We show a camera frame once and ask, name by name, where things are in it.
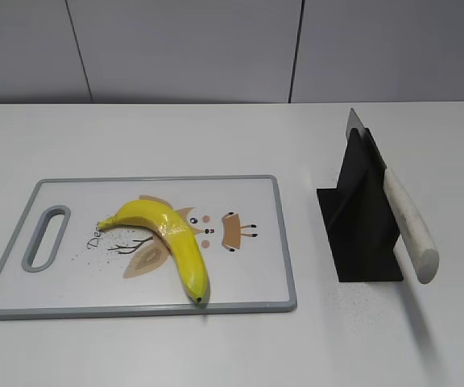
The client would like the white-handled kitchen knife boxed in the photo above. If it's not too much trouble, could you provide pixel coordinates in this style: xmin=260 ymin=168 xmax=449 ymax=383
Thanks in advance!
xmin=346 ymin=108 xmax=440 ymax=285

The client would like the yellow plastic banana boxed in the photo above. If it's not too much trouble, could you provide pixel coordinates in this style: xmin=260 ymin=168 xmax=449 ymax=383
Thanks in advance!
xmin=97 ymin=199 xmax=209 ymax=304

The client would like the white grey-rimmed cutting board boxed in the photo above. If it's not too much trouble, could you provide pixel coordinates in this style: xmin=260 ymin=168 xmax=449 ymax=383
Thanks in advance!
xmin=0 ymin=175 xmax=297 ymax=320

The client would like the black knife stand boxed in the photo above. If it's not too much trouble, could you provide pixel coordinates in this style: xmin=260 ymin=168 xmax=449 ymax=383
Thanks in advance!
xmin=317 ymin=128 xmax=403 ymax=282

